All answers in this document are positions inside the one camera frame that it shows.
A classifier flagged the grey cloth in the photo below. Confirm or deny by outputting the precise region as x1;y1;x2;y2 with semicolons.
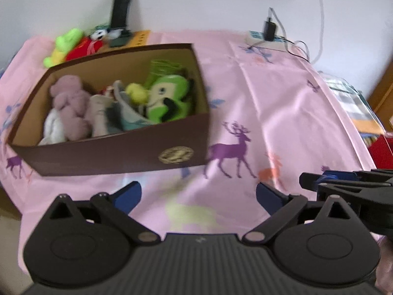
112;80;145;123

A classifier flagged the brown cardboard box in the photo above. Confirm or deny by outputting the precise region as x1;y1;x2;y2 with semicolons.
7;43;211;177

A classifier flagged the white power strip with charger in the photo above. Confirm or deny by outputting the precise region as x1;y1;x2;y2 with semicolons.
247;7;310;64

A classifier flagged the green mushroom plush toy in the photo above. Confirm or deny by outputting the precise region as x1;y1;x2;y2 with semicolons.
145;75;191;121

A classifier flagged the small panda toy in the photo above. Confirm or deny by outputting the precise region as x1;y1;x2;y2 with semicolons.
90;28;108;41

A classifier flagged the pink printed bedsheet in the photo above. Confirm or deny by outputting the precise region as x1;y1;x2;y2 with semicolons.
0;29;393;279

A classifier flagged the pink plush toy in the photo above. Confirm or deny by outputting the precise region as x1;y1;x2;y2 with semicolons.
50;74;92;141

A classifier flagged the dark green phone stand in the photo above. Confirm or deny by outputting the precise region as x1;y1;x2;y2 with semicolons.
108;28;133;48

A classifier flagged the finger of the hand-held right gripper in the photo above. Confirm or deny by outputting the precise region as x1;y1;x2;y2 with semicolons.
316;182;370;204
299;170;358;192

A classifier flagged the black phone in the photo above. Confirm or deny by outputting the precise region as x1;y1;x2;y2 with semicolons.
111;0;134;29

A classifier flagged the yellow flat box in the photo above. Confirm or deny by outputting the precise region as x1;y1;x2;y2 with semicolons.
127;30;152;47

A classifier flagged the grey white plush toy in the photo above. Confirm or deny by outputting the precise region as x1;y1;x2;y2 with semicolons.
85;94;119;137

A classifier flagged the red plush toy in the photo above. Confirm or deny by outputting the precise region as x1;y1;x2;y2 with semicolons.
65;36;104;62

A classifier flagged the yellow-green soft cloth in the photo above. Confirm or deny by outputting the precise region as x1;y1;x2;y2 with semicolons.
125;82;148;104

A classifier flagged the black charger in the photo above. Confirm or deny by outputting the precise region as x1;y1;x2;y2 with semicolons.
262;19;278;41

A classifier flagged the white cable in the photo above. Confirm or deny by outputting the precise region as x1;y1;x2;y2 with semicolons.
310;0;326;65

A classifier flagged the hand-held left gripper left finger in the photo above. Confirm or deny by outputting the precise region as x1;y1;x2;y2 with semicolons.
44;181;161;244

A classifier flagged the green frog plush toy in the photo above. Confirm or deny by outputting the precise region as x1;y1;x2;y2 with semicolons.
43;28;84;68

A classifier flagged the green striped sock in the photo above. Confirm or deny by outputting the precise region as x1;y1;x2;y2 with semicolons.
144;59;185;88

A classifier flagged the wooden glass-pane door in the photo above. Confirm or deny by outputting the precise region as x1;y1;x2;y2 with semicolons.
367;61;393;133

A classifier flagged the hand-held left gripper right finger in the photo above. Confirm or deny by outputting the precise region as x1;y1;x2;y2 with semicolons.
242;181;364;244

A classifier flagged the folded plaid blanket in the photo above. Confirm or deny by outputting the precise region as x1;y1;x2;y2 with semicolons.
321;72;389;136

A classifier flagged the red box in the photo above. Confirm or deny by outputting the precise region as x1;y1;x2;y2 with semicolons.
367;132;393;170

